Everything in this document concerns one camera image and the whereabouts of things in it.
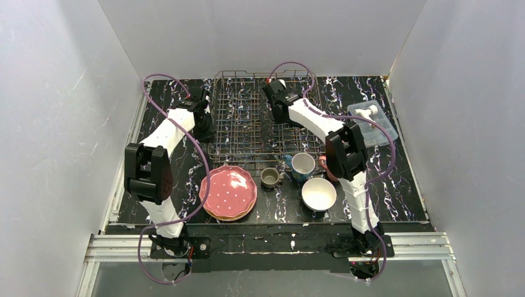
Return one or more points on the grey wire dish rack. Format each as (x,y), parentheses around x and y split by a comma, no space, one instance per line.
(246,132)

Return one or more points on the white bowl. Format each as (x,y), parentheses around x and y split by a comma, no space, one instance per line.
(318,194)

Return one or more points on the pink handled mug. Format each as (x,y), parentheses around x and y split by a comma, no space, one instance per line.
(322,160)

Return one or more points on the pink polka dot plate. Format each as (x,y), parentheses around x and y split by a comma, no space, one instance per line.
(231,187)

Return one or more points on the pink bottom plate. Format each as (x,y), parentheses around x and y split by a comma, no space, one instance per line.
(231,219)

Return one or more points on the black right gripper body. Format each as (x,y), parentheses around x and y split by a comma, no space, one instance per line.
(278,113)

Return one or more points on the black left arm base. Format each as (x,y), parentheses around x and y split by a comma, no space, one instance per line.
(179,251)

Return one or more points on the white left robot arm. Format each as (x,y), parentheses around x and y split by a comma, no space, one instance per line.
(147,171)

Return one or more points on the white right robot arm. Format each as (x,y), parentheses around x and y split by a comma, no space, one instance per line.
(346,154)

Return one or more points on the white pipe fitting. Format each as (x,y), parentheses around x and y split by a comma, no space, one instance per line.
(367,113)

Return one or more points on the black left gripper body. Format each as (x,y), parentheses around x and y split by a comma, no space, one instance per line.
(205,129)

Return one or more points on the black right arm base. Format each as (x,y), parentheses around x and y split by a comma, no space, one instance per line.
(366,255)

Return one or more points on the blue handled mug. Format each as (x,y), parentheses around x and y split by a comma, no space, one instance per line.
(301,164)

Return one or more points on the small grey cup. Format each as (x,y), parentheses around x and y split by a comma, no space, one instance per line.
(270,177)

